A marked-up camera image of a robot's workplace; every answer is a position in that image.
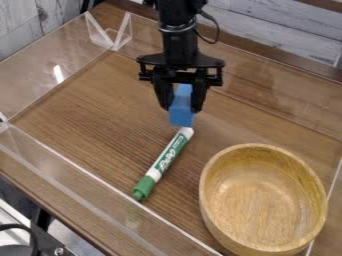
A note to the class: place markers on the green dry erase marker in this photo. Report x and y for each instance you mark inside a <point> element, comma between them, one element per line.
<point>145,184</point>

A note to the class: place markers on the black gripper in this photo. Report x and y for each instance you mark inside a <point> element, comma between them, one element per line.
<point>206,68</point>

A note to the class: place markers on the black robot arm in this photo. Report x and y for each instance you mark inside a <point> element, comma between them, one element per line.
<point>180,63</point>

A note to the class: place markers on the blue foam block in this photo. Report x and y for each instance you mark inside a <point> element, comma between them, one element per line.
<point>180,113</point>

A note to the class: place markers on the clear acrylic tray wall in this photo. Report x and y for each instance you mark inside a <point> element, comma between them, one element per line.
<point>83,130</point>

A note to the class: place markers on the brown wooden bowl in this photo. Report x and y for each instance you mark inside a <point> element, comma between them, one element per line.
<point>262,200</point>

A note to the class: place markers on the black metal table bracket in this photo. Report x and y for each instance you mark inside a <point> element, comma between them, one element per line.
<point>48,245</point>

